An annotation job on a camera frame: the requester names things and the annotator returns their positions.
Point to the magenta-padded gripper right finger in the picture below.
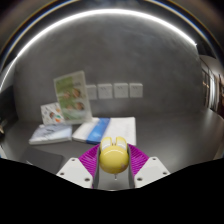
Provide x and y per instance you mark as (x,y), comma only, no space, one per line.
(140,161)

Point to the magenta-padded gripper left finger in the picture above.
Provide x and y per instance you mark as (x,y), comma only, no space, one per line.
(87,163)

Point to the yellow computer mouse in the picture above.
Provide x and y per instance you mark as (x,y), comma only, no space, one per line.
(114,156)

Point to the white book with blue band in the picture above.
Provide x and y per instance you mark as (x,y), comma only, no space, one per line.
(96,130)

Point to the grey-blue thin booklet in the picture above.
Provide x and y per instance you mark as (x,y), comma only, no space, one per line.
(50,134)

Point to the white card with colourful stickers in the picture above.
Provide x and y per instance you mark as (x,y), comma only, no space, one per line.
(50,114)

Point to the green leaflet in clear stand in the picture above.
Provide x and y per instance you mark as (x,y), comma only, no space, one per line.
(71,96)

